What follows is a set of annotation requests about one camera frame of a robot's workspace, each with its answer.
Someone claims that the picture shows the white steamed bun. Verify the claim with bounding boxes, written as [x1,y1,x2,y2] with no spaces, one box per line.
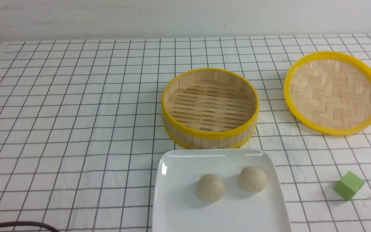
[197,174,225,202]
[238,166,268,194]

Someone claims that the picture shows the white square ceramic plate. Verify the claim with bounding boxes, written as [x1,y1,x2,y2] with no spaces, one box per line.
[152,149,291,232]

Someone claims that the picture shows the bamboo steamer basket yellow rim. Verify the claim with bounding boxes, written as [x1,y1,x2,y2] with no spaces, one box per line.
[161,68,260,149]

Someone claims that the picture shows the white grid-patterned tablecloth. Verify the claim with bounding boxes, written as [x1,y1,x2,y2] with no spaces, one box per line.
[0,34,371,232]

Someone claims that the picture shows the bamboo steamer lid yellow rim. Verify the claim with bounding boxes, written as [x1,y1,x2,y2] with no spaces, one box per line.
[283,51,371,136]

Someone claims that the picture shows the green foam cube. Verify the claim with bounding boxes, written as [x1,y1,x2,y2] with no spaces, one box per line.
[333,171,365,201]

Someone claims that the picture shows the dark brown cable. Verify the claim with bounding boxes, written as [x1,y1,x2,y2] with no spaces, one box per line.
[0,221,60,232]

